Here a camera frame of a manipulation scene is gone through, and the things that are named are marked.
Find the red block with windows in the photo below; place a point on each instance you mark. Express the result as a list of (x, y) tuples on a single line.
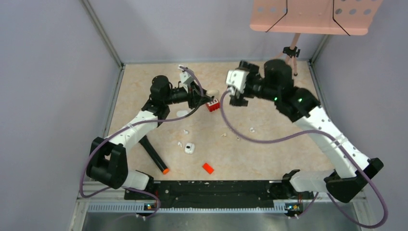
[(213, 105)]

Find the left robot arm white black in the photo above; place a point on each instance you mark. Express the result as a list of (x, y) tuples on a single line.
[(108, 163)]

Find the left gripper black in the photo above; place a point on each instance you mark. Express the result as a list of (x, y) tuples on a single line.
[(196, 96)]

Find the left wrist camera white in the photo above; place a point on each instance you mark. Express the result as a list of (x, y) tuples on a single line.
[(185, 77)]

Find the beige earbud case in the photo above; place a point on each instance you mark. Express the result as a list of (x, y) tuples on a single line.
[(213, 93)]

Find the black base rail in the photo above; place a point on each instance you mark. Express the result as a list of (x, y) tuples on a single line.
[(224, 193)]

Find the grey cable duct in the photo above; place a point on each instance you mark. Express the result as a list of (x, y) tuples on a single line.
[(136, 207)]

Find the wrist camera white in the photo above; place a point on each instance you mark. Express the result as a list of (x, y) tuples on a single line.
[(185, 77), (236, 81)]

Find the closed white earbud case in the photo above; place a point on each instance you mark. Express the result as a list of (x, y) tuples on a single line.
[(182, 113)]

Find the black marker orange cap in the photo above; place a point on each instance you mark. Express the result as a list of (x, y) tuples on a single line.
[(154, 156)]

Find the open white earbud case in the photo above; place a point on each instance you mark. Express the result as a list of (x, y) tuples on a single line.
[(189, 148)]

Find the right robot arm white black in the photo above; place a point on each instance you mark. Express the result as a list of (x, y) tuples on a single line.
[(352, 170)]

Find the small orange red block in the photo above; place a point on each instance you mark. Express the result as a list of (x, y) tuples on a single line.
[(208, 168)]

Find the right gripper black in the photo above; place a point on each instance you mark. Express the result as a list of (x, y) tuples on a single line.
[(253, 70)]

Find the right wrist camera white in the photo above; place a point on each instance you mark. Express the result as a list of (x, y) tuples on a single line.
[(236, 81)]

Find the pink music stand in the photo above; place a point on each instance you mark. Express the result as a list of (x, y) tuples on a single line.
[(326, 17)]

